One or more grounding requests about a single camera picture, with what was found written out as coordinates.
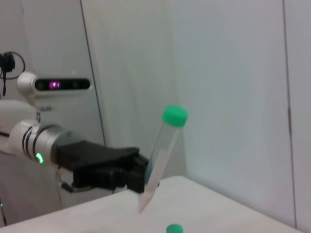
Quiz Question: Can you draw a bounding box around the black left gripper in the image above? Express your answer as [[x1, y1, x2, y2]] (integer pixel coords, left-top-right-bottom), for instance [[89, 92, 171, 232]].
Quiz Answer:
[[54, 139, 150, 194]]

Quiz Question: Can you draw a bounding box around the green capped clear test tube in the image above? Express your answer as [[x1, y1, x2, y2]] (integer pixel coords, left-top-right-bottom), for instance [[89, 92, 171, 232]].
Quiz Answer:
[[166, 223, 184, 233], [138, 104, 189, 215]]

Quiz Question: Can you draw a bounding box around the left gripper cable with plugs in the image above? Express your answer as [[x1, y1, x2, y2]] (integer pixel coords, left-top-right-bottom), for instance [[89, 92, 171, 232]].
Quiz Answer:
[[55, 167, 98, 194]]

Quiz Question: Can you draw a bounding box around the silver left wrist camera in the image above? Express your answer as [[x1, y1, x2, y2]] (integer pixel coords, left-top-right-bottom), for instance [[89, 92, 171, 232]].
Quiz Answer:
[[16, 71, 95, 101]]

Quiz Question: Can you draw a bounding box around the black head camera rig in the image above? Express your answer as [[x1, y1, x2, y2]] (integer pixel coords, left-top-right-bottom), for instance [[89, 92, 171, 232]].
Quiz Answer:
[[0, 50, 26, 97]]

